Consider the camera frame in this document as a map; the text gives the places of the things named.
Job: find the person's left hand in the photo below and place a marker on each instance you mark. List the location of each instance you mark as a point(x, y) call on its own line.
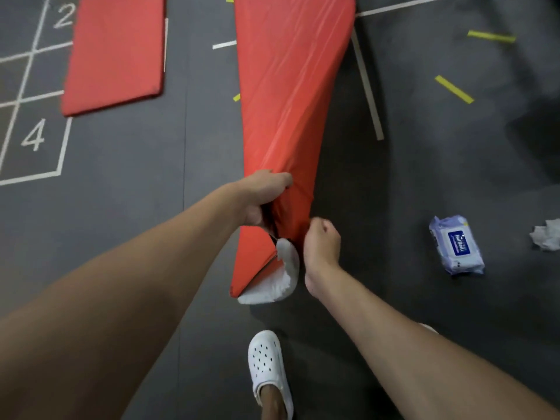
point(262, 188)

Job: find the person's right hand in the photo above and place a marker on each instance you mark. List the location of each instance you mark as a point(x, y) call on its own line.
point(321, 253)

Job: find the red mat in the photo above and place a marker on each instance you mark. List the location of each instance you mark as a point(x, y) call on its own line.
point(113, 52)
point(284, 83)

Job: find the pale blue wipes pack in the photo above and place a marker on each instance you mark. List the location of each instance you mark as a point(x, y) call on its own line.
point(457, 244)

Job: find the white wet wipe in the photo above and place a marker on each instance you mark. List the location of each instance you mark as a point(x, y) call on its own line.
point(547, 236)

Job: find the person's left forearm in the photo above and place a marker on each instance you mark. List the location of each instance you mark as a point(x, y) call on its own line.
point(109, 301)

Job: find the person's right forearm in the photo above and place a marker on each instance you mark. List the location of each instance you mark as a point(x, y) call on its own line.
point(420, 358)

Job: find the person's left leg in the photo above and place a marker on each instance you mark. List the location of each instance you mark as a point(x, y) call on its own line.
point(273, 404)

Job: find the white fluffy padding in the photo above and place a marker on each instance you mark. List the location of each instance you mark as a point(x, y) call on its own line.
point(275, 284)

